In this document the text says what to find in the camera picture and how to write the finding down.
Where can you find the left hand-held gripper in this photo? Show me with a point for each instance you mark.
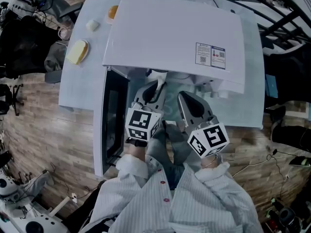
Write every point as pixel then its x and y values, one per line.
pixel 141 122

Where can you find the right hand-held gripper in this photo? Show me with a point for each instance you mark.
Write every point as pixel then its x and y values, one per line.
pixel 213 137

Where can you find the white cup dark rim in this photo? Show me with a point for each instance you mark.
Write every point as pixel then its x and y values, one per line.
pixel 158 76

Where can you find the white microwave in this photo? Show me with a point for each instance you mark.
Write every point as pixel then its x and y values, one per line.
pixel 170 33

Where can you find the person's left forearm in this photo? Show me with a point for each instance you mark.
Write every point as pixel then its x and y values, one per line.
pixel 134 152

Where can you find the person's right forearm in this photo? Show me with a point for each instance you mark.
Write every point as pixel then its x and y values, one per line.
pixel 209 162

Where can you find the person's blue jeans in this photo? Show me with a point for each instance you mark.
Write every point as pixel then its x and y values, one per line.
pixel 179 149

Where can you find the black wristwatch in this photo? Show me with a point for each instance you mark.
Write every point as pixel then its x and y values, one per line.
pixel 137 142

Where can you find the white table with cloth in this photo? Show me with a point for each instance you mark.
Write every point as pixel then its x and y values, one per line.
pixel 80 81

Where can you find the small white plate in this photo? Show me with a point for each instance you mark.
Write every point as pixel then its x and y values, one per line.
pixel 87 50

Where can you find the blue notebook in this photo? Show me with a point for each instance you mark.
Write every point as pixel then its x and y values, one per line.
pixel 271 86

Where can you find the yellow bread slice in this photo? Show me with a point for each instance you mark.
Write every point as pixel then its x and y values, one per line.
pixel 76 52

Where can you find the person's striped white shirt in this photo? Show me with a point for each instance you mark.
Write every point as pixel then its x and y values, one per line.
pixel 206 203

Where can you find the small white bun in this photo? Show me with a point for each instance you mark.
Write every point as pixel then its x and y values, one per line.
pixel 92 25

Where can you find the orange food piece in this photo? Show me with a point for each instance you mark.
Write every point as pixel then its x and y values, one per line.
pixel 113 12

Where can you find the black bag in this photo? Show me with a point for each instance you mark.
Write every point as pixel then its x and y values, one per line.
pixel 291 137

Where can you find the grey cloth bag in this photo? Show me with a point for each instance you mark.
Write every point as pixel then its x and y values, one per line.
pixel 54 59

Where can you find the black office chair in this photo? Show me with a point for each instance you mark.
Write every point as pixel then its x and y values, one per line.
pixel 24 47
pixel 291 69

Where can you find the empty clear glass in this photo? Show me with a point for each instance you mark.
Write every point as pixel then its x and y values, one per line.
pixel 64 33

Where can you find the black device green light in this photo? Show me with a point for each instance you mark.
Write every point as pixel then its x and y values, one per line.
pixel 300 161

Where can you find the grey office chair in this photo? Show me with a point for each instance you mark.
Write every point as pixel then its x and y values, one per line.
pixel 73 10

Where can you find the small white power socket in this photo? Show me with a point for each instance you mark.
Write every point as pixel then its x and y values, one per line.
pixel 74 197

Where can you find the black metal railing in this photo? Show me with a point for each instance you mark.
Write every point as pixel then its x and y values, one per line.
pixel 281 21

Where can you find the black chair base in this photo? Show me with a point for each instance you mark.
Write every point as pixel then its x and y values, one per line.
pixel 13 93

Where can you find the pale wooden table leg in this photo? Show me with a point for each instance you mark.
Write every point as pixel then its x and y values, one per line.
pixel 59 206

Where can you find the white headset device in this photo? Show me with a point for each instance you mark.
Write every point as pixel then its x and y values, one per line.
pixel 6 186
pixel 36 224

